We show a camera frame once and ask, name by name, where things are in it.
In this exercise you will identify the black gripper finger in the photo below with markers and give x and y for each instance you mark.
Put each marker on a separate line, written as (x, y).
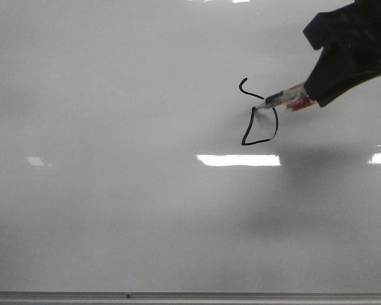
(350, 42)

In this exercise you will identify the whiteboard marker with tape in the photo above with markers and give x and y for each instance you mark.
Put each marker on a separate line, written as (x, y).
(295, 98)

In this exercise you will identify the white whiteboard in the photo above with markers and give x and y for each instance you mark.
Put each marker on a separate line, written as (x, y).
(121, 164)

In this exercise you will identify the aluminium whiteboard bottom frame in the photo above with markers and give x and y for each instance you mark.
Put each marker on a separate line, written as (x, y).
(9, 297)

